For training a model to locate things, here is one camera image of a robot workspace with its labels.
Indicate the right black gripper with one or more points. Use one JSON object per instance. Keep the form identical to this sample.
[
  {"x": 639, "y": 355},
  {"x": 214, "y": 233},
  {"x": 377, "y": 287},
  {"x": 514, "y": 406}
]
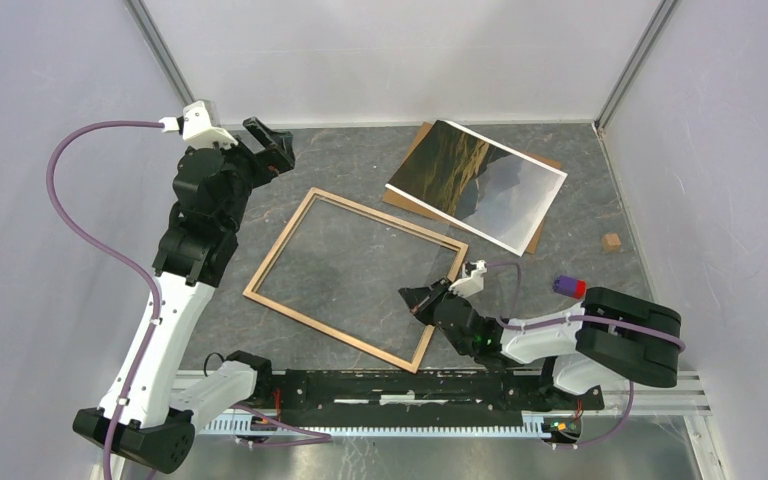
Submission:
[{"x": 419, "y": 299}]

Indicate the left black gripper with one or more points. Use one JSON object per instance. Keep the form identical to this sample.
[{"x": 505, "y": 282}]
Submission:
[{"x": 277, "y": 156}]

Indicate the landscape photo print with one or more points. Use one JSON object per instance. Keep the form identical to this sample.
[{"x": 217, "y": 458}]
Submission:
[{"x": 470, "y": 179}]

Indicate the wooden picture frame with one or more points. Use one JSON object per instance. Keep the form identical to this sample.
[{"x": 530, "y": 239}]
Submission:
[{"x": 251, "y": 291}]

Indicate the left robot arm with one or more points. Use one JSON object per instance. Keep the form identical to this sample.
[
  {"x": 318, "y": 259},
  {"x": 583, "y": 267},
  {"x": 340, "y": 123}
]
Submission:
[{"x": 141, "y": 418}]

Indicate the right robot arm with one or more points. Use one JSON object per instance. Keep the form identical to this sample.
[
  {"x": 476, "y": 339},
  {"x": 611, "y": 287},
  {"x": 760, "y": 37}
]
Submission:
[{"x": 607, "y": 336}]

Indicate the purple red block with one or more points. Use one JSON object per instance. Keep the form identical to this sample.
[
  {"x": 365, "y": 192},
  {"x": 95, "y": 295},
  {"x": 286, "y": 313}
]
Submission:
[{"x": 570, "y": 286}]

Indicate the small wooden cube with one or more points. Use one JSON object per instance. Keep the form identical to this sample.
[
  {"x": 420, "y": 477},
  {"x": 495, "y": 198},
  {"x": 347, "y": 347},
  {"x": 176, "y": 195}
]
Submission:
[{"x": 611, "y": 243}]

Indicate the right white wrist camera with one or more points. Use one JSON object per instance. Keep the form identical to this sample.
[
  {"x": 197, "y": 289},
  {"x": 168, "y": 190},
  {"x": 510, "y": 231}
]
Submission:
[{"x": 471, "y": 280}]

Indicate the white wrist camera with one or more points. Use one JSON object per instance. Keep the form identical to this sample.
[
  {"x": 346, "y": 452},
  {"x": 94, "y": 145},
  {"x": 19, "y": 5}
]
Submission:
[
  {"x": 198, "y": 126},
  {"x": 471, "y": 280}
]

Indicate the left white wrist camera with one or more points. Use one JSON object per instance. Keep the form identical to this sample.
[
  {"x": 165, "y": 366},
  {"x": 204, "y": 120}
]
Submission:
[{"x": 198, "y": 126}]

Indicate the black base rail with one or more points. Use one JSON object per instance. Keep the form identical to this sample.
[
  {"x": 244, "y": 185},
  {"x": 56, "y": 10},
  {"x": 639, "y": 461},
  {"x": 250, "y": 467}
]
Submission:
[{"x": 428, "y": 398}]

